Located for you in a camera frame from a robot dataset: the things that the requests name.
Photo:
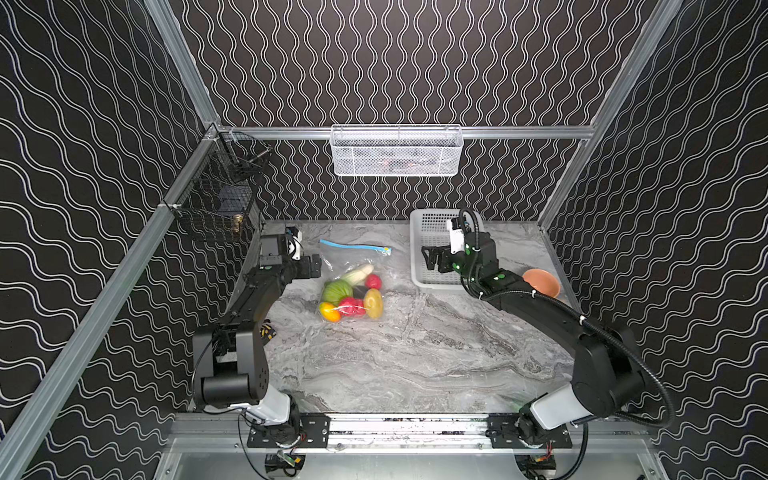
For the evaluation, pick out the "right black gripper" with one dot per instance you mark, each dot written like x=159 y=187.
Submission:
x=441 y=259

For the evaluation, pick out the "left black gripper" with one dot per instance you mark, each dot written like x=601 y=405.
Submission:
x=308 y=265

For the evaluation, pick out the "green cabbage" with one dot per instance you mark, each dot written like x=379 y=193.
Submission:
x=335 y=291

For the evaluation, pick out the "clear zip top bag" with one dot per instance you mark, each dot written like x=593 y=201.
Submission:
x=338 y=258

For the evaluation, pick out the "white daikon radish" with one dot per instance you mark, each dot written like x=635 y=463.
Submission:
x=358 y=275

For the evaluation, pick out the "red yellow mango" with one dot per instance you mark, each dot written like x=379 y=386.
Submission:
x=329 y=312

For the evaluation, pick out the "red apple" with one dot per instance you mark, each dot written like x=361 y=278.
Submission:
x=351 y=307
x=373 y=281

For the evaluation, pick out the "yellow potato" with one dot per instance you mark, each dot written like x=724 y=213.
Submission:
x=373 y=303

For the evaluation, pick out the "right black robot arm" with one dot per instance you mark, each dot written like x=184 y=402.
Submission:
x=609 y=376

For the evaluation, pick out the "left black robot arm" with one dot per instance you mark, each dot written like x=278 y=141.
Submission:
x=230 y=367

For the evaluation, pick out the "white plastic basket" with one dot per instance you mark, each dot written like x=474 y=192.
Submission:
x=428 y=228

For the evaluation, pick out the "black yellow tape measure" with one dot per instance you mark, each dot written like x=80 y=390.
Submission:
x=267 y=332

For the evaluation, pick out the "orange ceramic bowl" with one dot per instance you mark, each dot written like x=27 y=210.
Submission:
x=543 y=281

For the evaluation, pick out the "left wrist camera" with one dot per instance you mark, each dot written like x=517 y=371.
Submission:
x=294 y=244

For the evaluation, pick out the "black wire wall basket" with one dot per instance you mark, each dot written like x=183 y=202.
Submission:
x=217 y=205

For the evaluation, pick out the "white mesh wall basket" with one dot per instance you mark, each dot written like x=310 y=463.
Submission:
x=391 y=150

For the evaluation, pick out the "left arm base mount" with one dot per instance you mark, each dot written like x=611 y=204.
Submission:
x=288 y=431

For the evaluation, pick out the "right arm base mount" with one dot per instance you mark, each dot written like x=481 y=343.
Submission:
x=515 y=431

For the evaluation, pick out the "aluminium front rail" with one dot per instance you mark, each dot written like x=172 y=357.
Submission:
x=373 y=433

